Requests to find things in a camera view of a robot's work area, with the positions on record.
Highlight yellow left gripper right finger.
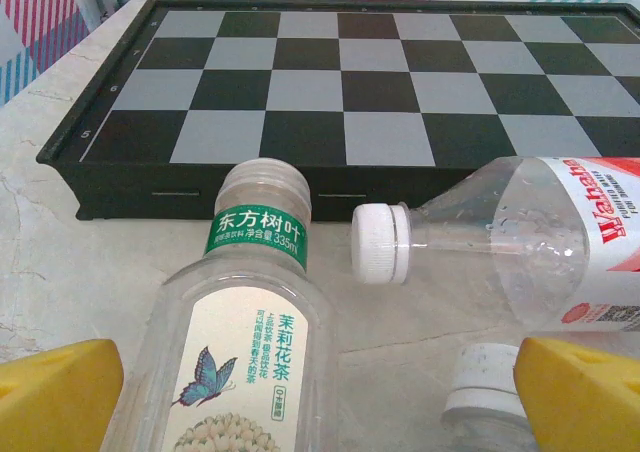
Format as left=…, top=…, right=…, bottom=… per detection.
left=513, top=335, right=640, bottom=452

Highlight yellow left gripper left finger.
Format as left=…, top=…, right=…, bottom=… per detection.
left=0, top=338, right=125, bottom=452

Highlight clear bottle white cap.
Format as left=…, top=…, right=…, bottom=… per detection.
left=440, top=342, right=539, bottom=452

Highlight clear bottle red white label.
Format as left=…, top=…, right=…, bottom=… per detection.
left=349, top=155, right=640, bottom=334

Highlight clear tea bottle butterfly label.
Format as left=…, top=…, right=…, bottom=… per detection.
left=102, top=157, right=341, bottom=452

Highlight black grey chessboard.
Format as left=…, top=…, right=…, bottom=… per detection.
left=35, top=0, right=640, bottom=222

